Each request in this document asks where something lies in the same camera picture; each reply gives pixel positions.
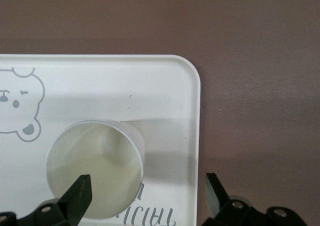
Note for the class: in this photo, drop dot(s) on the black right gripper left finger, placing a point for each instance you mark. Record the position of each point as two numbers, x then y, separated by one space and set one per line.
75 201

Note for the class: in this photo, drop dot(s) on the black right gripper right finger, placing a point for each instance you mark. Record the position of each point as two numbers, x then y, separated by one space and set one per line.
217 201

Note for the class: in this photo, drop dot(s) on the brown table cover mat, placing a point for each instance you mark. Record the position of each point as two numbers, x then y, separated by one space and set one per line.
250 60

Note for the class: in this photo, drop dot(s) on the white plastic cup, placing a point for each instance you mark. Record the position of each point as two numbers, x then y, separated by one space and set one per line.
100 155

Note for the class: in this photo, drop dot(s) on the white bear print tray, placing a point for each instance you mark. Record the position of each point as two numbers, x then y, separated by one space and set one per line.
100 90

